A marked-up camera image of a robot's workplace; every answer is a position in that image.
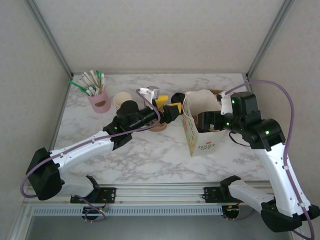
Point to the brown cardboard tray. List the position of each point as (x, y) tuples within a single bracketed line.
[(215, 91)]

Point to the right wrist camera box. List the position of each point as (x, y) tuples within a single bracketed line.
[(226, 105)]

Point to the small controller board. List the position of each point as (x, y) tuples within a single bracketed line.
[(231, 211), (91, 211)]

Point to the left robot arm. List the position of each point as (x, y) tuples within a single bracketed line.
[(82, 152)]

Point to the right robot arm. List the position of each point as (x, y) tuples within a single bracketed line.
[(275, 175)]

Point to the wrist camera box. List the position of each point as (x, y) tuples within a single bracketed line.
[(226, 105), (153, 92)]

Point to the pulp cup carrier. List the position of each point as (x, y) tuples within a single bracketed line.
[(158, 128)]

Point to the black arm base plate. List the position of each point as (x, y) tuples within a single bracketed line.
[(110, 193), (211, 195)]

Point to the green wrapped straw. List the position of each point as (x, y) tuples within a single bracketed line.
[(78, 87), (100, 75)]

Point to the wooden stirrer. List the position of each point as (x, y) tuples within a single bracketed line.
[(100, 86), (96, 86)]

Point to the flower print paper bag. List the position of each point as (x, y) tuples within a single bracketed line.
[(203, 146)]

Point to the pink metal tin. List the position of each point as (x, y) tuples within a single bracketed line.
[(105, 107)]

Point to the aluminium mounting rail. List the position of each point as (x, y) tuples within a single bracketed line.
[(160, 193)]

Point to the aluminium frame post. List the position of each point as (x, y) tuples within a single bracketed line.
[(268, 37), (50, 37), (21, 225)]

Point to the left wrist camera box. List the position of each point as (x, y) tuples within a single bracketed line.
[(153, 92)]

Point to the aluminium table side rail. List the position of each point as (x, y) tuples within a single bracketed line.
[(58, 125), (246, 78)]

